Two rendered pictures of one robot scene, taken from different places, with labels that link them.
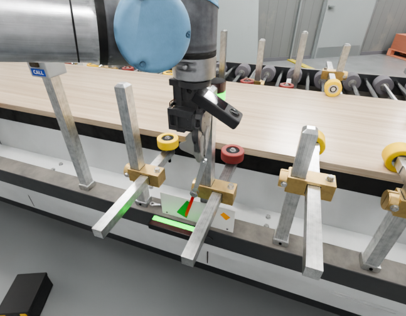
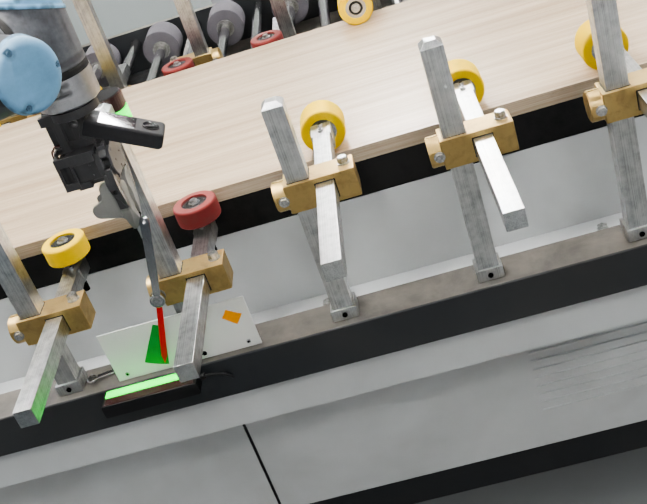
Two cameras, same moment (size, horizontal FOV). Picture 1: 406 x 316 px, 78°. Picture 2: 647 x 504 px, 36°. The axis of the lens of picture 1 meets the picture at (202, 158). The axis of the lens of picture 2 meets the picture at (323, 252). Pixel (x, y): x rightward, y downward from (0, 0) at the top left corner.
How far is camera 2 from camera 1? 0.90 m
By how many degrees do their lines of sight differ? 11
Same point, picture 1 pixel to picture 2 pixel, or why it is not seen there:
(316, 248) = (332, 243)
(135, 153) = (19, 282)
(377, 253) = (479, 243)
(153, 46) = (32, 88)
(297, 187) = (304, 196)
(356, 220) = not seen: hidden behind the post
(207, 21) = (60, 30)
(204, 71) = (82, 88)
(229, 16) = not seen: outside the picture
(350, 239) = not seen: hidden behind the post
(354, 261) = (469, 279)
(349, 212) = (453, 218)
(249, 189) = (267, 268)
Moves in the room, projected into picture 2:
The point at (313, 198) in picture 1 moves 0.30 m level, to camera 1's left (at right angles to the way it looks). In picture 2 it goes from (324, 196) to (140, 282)
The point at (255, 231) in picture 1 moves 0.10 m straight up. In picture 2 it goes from (300, 322) to (281, 275)
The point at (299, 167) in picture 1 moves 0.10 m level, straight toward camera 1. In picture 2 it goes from (289, 164) to (283, 196)
